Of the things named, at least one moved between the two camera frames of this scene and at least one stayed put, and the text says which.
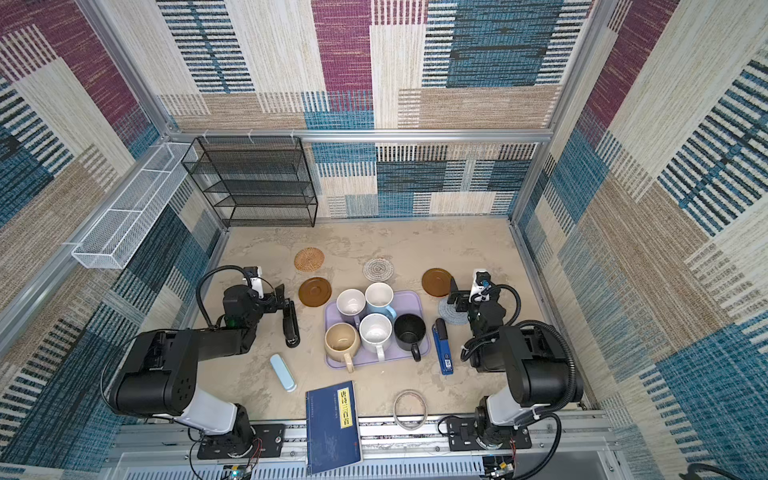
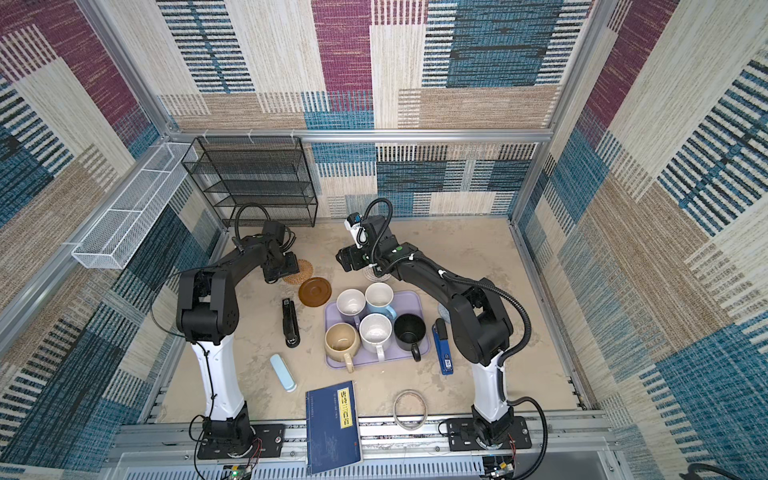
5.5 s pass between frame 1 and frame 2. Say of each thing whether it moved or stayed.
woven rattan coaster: moved
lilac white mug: stayed
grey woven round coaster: stayed
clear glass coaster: stayed
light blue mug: stayed
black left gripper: moved
